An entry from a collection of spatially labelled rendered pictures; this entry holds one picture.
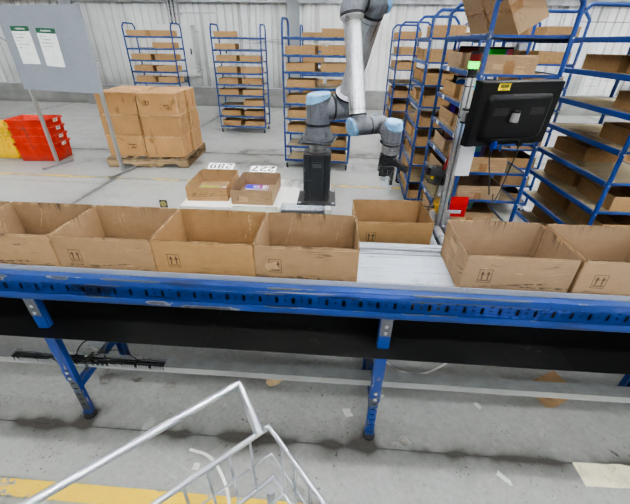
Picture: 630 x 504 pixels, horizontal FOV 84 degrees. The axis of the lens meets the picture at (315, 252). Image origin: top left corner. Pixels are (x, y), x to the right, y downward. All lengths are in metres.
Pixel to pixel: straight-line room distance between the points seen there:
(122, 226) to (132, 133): 4.35
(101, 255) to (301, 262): 0.78
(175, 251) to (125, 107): 4.79
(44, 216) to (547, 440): 2.66
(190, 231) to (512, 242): 1.43
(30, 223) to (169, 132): 3.98
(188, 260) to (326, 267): 0.53
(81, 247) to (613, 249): 2.18
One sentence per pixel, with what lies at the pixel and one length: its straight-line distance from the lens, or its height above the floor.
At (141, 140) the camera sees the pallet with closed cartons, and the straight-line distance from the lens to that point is 6.12.
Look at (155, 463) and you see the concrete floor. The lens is 2.04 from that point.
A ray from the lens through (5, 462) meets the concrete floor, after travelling 2.37.
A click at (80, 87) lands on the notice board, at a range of 5.91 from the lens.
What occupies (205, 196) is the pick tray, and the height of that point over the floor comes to 0.78.
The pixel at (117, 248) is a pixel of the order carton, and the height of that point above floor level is 1.01.
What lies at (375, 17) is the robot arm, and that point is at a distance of 2.06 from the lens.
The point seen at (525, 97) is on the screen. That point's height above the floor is 1.48.
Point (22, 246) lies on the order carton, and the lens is 1.76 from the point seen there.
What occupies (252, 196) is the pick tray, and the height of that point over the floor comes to 0.81.
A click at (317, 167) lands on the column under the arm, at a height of 1.00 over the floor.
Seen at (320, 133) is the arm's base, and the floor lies 1.21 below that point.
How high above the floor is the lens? 1.69
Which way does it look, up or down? 31 degrees down
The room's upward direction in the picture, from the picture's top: 1 degrees clockwise
